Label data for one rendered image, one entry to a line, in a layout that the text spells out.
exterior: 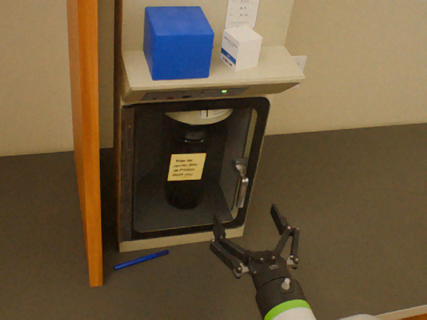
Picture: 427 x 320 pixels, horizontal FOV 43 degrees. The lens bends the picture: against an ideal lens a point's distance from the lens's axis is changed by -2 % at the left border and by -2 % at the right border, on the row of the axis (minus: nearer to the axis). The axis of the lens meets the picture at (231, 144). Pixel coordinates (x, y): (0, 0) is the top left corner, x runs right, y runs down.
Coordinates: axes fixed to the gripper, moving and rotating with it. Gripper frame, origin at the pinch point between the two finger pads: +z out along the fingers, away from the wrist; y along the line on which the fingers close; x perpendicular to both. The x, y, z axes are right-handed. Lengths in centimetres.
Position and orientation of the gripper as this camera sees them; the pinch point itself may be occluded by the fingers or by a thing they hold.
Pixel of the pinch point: (245, 215)
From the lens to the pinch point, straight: 124.1
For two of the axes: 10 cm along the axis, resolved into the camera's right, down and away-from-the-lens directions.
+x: -1.4, 7.7, 6.3
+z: -2.8, -6.4, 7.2
